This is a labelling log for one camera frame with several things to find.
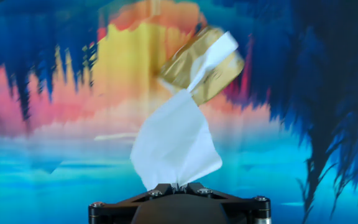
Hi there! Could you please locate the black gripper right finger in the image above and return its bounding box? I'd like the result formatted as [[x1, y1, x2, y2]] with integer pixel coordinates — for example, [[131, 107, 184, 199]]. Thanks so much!
[[178, 182, 272, 224]]

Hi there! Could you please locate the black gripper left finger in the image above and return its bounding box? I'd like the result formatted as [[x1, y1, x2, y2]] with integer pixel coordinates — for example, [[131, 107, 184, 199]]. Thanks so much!
[[88, 182, 175, 224]]

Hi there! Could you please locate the white paper napkin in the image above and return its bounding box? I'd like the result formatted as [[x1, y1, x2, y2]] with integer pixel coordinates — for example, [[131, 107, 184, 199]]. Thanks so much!
[[130, 30, 239, 191]]

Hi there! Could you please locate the gold tissue pack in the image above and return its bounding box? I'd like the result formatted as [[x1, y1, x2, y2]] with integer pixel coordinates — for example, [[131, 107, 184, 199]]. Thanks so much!
[[159, 25, 246, 106]]

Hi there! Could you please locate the forest sunset printed tablecloth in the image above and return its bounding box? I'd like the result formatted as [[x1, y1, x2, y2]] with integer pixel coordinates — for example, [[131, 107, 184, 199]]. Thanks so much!
[[0, 0, 358, 224]]

